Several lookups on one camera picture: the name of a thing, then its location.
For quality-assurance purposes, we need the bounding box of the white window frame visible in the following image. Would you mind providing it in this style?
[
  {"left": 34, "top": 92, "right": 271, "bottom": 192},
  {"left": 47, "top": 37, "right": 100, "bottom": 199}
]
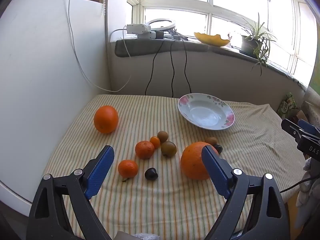
[{"left": 126, "top": 0, "right": 318, "bottom": 88}]

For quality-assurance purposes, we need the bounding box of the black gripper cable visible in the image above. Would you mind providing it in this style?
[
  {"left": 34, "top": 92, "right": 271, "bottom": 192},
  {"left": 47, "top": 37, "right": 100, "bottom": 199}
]
[{"left": 279, "top": 176, "right": 312, "bottom": 193}]

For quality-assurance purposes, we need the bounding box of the white refrigerator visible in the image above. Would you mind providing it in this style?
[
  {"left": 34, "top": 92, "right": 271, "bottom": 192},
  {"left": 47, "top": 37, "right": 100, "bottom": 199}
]
[{"left": 0, "top": 0, "right": 112, "bottom": 217}]

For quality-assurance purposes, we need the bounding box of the floral white plate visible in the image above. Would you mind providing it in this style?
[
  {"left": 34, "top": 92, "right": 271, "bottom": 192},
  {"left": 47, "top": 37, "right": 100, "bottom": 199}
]
[{"left": 178, "top": 93, "right": 235, "bottom": 131}]

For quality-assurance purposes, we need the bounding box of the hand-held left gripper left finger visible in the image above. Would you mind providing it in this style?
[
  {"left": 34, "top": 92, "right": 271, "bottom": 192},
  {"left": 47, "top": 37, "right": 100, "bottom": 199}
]
[{"left": 26, "top": 145, "right": 115, "bottom": 240}]

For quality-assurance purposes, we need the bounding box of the potted green plant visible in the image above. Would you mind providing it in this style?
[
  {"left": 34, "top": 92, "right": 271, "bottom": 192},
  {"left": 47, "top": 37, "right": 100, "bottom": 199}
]
[{"left": 231, "top": 12, "right": 278, "bottom": 77}]

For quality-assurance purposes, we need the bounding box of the mandarin with stem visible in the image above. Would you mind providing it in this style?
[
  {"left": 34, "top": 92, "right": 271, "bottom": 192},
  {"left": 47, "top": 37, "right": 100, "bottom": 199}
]
[{"left": 118, "top": 159, "right": 139, "bottom": 182}]

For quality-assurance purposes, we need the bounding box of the white box device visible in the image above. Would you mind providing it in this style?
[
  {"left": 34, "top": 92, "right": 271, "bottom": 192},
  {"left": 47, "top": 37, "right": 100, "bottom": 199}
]
[{"left": 137, "top": 31, "right": 157, "bottom": 40}]

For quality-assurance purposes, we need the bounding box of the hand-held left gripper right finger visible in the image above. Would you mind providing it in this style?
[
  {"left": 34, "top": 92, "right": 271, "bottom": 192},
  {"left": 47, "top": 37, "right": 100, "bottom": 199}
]
[{"left": 201, "top": 145, "right": 292, "bottom": 240}]

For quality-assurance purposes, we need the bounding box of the person's right hand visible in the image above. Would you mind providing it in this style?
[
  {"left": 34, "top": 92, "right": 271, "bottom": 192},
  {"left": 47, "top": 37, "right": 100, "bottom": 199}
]
[{"left": 296, "top": 158, "right": 313, "bottom": 207}]

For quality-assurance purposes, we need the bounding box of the cardboard box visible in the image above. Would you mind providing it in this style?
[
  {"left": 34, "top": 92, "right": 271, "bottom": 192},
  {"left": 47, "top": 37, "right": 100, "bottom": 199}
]
[{"left": 287, "top": 107, "right": 310, "bottom": 124}]

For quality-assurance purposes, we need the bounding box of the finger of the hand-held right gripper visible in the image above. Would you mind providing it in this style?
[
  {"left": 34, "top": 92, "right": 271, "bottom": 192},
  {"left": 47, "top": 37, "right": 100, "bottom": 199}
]
[
  {"left": 281, "top": 119, "right": 304, "bottom": 143},
  {"left": 298, "top": 119, "right": 320, "bottom": 140}
]

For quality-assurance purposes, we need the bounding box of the white headset device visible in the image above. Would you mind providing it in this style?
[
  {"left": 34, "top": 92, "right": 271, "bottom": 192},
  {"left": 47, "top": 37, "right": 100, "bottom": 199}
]
[{"left": 126, "top": 24, "right": 150, "bottom": 34}]

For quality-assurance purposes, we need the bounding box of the striped cloth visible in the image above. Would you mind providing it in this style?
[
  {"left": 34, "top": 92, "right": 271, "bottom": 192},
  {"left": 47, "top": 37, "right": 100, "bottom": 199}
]
[{"left": 45, "top": 94, "right": 307, "bottom": 240}]

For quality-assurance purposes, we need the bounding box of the white cable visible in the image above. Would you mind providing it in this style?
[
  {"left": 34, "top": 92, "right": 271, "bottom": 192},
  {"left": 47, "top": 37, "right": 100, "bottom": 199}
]
[{"left": 68, "top": 0, "right": 134, "bottom": 92}]

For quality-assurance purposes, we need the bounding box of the green packet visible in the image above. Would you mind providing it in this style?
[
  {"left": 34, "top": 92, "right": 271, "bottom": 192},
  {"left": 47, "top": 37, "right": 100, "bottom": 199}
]
[{"left": 279, "top": 92, "right": 299, "bottom": 117}]

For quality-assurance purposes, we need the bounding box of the large orange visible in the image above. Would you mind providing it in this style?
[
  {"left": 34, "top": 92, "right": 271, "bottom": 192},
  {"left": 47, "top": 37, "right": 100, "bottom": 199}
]
[
  {"left": 94, "top": 105, "right": 119, "bottom": 134},
  {"left": 180, "top": 142, "right": 215, "bottom": 180}
]

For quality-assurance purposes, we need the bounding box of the large kiwi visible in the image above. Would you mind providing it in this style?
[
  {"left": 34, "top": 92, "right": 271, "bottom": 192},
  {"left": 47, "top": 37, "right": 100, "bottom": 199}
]
[{"left": 161, "top": 141, "right": 177, "bottom": 158}]

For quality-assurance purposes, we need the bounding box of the white ring light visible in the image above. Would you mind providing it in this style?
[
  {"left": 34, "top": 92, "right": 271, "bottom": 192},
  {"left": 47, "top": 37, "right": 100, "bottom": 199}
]
[{"left": 147, "top": 19, "right": 177, "bottom": 32}]

